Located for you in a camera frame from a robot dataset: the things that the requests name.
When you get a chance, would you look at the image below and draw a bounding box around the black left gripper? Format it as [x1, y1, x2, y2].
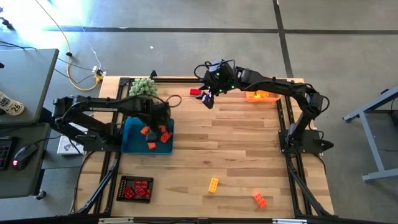
[145, 104, 173, 143]

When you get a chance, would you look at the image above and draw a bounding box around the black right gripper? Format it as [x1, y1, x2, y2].
[195, 79, 237, 110]

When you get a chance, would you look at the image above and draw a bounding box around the blue plastic bin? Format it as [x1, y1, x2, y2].
[120, 116, 175, 156]

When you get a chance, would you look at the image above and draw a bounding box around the green artificial plant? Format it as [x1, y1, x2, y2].
[129, 77, 159, 98]

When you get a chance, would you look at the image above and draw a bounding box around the black perforated tray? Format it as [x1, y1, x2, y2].
[116, 174, 155, 205]

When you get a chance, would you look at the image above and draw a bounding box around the translucent orange plastic bin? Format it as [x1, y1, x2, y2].
[245, 89, 282, 104]

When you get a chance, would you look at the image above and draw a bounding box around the white power adapter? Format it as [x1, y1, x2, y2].
[91, 65, 107, 77]

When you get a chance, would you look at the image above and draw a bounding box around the white booklet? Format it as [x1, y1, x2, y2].
[57, 123, 94, 156]

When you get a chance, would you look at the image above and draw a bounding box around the black computer mouse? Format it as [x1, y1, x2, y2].
[11, 143, 39, 171]

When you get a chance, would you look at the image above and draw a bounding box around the white printed bag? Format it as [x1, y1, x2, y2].
[0, 91, 25, 117]

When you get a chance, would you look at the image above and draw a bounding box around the dark grey desk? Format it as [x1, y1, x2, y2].
[0, 123, 52, 200]

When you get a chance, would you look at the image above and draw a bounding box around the black keyboard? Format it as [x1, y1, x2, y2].
[0, 136, 14, 171]

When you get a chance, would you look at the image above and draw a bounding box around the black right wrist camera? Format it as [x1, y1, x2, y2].
[207, 59, 234, 81]

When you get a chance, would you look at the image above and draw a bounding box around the black aluminium table frame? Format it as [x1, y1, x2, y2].
[70, 76, 336, 223]

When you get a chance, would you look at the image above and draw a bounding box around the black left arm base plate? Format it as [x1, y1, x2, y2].
[76, 123, 123, 152]

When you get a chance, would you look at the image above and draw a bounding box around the yellow extension cable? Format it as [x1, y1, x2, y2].
[34, 0, 105, 92]

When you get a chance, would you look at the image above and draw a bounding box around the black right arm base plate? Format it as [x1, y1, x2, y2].
[279, 129, 335, 156]

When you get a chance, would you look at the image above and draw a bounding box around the blue-grey table frame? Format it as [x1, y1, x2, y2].
[341, 85, 398, 183]

